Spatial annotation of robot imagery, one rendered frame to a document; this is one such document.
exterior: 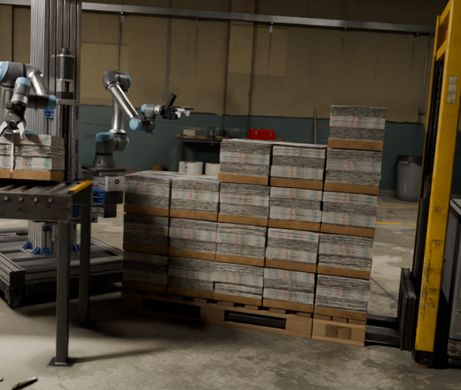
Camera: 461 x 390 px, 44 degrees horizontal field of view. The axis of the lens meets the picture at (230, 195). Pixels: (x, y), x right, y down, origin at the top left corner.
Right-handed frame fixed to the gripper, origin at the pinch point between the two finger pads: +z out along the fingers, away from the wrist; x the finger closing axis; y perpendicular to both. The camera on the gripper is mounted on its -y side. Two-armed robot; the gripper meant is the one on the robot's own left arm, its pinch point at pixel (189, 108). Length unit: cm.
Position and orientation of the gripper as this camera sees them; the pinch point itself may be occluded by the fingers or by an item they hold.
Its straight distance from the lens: 367.8
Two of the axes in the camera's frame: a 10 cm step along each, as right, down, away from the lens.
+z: 9.0, 1.1, -4.3
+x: -4.4, 2.2, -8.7
